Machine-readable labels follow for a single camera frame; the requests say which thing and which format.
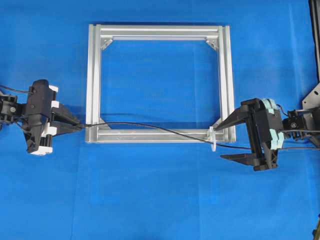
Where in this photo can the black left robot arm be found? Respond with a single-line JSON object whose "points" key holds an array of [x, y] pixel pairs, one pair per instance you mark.
{"points": [[12, 112]]}

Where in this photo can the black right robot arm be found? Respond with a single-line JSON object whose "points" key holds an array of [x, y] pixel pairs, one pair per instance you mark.
{"points": [[301, 124]]}

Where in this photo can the silver metal stand bracket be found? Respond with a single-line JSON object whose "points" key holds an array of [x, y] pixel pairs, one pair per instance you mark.
{"points": [[312, 100]]}

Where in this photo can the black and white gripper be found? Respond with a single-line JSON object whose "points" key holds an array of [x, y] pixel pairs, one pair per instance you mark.
{"points": [[38, 130]]}

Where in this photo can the blue table mat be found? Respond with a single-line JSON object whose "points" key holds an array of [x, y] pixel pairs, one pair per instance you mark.
{"points": [[181, 191]]}

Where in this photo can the white zip tie loop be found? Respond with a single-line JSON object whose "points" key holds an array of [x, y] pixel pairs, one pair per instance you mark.
{"points": [[211, 137]]}

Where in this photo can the silver aluminium extrusion frame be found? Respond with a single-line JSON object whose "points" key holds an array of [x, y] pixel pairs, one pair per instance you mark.
{"points": [[158, 83]]}

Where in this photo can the black gripper, teal pads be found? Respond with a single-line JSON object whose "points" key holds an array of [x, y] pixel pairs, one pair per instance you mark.
{"points": [[264, 125]]}

